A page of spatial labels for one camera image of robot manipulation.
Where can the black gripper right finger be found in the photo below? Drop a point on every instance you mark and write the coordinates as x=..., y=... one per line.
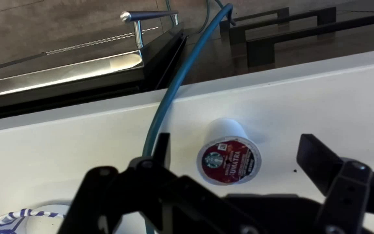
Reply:
x=346, y=190

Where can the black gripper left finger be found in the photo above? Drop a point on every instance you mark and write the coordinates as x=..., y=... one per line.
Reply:
x=152, y=199

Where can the maroon lid Starbucks coffee pod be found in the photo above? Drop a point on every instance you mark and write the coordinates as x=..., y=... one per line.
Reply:
x=228, y=160

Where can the stainless steel drawer front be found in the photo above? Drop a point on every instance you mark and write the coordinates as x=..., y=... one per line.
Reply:
x=65, y=73

